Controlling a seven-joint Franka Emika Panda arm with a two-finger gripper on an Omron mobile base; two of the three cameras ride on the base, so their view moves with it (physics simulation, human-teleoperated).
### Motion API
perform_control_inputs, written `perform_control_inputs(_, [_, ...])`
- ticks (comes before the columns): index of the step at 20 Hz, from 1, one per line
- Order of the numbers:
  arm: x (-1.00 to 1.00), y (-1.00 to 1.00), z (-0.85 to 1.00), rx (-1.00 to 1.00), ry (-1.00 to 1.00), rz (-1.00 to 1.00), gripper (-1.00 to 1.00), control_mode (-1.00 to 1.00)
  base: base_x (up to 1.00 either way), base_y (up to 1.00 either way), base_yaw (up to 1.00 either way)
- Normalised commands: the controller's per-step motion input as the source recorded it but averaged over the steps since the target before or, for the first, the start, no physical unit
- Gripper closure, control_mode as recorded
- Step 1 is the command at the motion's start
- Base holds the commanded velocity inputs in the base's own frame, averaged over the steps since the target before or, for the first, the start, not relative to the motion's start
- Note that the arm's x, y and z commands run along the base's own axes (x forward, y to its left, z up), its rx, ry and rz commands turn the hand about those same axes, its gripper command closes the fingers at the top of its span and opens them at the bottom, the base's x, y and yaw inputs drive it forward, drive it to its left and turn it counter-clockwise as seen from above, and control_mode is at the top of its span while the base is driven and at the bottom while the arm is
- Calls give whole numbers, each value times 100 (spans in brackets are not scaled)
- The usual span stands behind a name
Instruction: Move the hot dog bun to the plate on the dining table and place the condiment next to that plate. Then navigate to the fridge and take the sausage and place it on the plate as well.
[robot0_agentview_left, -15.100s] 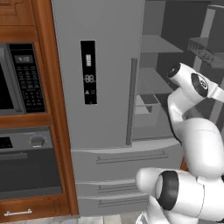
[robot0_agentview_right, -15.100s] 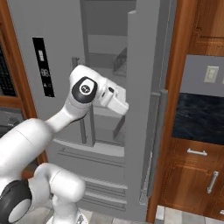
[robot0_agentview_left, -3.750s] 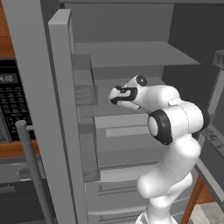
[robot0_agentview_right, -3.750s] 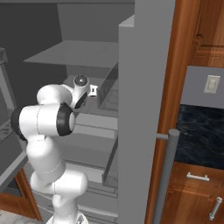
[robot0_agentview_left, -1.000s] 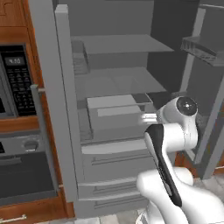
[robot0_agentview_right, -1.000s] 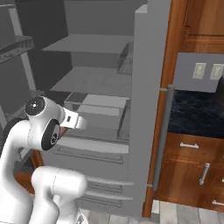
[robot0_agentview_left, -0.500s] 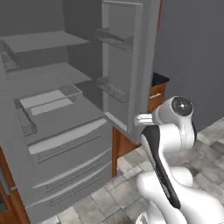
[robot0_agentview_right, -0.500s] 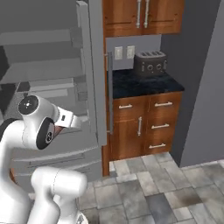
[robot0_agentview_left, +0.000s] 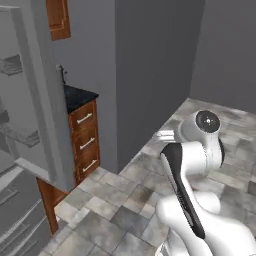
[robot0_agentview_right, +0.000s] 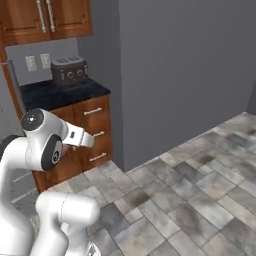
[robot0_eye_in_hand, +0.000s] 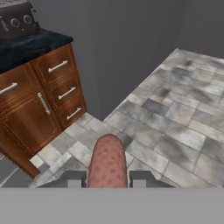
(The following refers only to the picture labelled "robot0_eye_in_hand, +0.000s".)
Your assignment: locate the silver drawer handle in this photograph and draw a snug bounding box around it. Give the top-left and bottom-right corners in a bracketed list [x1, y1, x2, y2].
[66, 107, 82, 121]
[47, 59, 69, 74]
[0, 82, 18, 95]
[57, 86, 77, 101]

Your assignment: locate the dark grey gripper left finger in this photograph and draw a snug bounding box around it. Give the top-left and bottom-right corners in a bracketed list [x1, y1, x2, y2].
[38, 170, 88, 189]

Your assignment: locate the silver cupboard door handle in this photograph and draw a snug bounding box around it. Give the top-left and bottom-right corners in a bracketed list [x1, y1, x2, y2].
[36, 92, 52, 116]

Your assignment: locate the brown wooden cupboard door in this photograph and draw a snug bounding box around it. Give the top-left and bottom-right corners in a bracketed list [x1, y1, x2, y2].
[0, 90, 63, 156]

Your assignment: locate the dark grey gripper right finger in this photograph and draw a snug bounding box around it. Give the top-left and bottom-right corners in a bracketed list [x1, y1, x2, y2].
[129, 170, 175, 189]

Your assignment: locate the pink sausage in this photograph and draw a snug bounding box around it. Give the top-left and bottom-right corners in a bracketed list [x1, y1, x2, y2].
[87, 134, 129, 189]

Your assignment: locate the brown wooden drawer front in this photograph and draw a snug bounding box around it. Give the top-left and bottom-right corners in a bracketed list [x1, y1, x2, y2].
[46, 76, 83, 110]
[54, 99, 88, 131]
[30, 43, 78, 88]
[0, 64, 39, 111]

